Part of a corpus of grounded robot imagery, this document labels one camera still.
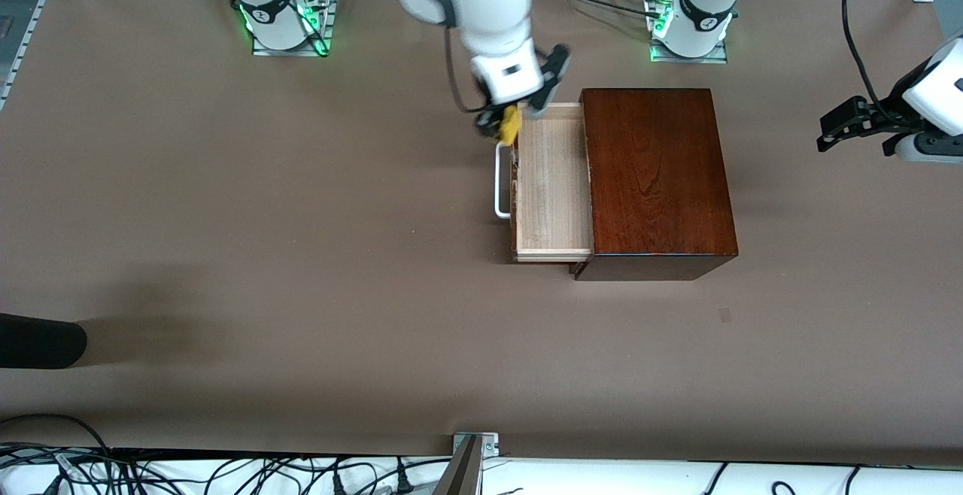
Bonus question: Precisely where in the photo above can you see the dark brown wooden cabinet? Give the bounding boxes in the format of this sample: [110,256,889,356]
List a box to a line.
[570,87,740,282]

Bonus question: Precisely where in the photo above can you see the black cylinder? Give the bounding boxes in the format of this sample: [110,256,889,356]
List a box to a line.
[0,313,88,370]

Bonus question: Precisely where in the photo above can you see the wooden drawer with white handle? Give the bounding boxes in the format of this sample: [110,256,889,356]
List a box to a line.
[493,101,597,264]

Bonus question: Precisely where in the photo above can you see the aluminium side rail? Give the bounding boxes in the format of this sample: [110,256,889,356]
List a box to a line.
[0,0,76,112]

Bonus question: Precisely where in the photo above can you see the white panel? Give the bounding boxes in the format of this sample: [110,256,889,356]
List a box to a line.
[0,446,963,495]

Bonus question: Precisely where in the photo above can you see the black cable loop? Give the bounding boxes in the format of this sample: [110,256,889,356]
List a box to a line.
[0,414,114,473]

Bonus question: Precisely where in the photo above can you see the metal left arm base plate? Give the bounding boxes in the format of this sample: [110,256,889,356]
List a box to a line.
[649,40,729,65]

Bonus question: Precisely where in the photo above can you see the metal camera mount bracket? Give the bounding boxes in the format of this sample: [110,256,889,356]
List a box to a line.
[433,432,500,495]

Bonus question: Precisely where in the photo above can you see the tangled black cables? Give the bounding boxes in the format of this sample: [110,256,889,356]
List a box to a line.
[0,442,452,495]

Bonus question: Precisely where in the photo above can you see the brown table cover mat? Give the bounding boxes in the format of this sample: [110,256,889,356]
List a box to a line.
[0,0,963,467]

